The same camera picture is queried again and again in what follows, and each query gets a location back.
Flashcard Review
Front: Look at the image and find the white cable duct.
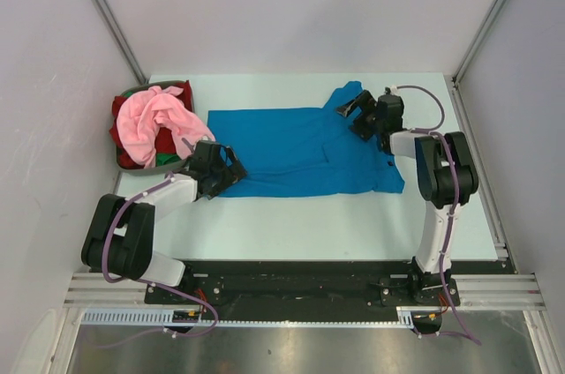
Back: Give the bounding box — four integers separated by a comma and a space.
81, 307, 440, 328

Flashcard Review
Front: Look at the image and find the red t shirt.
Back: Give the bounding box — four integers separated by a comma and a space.
109, 79, 196, 170

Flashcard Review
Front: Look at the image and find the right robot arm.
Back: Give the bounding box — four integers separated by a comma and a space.
335, 87, 479, 304

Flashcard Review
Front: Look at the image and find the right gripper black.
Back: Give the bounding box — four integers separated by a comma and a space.
335, 89, 385, 141

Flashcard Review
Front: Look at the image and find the grey plastic basket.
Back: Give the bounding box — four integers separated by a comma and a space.
115, 79, 198, 179

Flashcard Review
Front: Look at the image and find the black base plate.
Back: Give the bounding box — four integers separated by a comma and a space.
143, 261, 515, 320

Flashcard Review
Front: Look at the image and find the blue t shirt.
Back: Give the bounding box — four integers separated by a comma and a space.
207, 80, 404, 198

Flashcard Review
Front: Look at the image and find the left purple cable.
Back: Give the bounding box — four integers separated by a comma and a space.
83, 138, 220, 351

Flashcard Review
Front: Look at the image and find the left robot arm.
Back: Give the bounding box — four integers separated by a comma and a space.
80, 140, 247, 303

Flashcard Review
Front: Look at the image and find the pink t shirt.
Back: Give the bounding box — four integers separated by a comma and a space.
109, 81, 215, 169

